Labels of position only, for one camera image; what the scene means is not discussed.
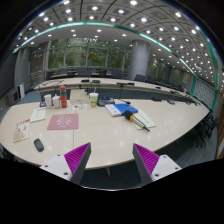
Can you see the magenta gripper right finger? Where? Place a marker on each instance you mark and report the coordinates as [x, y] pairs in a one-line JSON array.
[[151, 166]]

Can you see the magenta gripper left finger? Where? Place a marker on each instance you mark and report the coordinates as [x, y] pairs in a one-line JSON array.
[[71, 165]]

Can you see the black computer mouse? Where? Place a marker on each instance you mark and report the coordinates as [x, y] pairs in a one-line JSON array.
[[38, 144]]

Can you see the pink mouse pad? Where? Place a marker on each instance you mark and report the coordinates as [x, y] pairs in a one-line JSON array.
[[64, 122]]

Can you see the pale green paper sheet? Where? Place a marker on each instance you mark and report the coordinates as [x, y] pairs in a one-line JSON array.
[[145, 119]]

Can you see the black and yellow lint roller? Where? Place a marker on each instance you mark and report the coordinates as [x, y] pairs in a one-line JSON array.
[[132, 118]]

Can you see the colourful leaflet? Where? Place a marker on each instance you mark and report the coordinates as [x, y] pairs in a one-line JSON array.
[[77, 106]]

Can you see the red and white booklet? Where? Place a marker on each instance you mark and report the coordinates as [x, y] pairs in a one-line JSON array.
[[21, 131]]

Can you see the white paper booklet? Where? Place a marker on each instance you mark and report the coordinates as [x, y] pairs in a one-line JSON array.
[[38, 114]]

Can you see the blue folder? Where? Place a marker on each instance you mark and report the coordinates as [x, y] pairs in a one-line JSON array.
[[121, 108]]

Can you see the white book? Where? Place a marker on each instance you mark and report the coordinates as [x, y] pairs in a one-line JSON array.
[[113, 110]]

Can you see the grey desk device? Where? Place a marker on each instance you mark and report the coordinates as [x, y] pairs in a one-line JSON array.
[[105, 101]]

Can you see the green and white cup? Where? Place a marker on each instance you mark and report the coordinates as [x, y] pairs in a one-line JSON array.
[[93, 99]]

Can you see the white paper cup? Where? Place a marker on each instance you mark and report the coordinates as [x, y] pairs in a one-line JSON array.
[[48, 100]]

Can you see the red water bottle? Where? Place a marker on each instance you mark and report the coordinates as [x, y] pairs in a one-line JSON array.
[[63, 96]]

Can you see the grey round pillar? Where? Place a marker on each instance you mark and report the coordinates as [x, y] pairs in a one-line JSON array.
[[139, 59]]

